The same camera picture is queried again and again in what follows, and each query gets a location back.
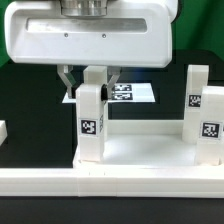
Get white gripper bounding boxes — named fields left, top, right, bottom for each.
left=4, top=0, right=177, bottom=101

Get white desk top tray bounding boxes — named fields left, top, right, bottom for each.
left=73, top=120, right=215, bottom=169

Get fiducial marker sheet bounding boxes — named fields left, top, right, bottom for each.
left=61, top=83, right=156, bottom=104

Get white front fence rail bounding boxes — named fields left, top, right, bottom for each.
left=0, top=166, right=224, bottom=198

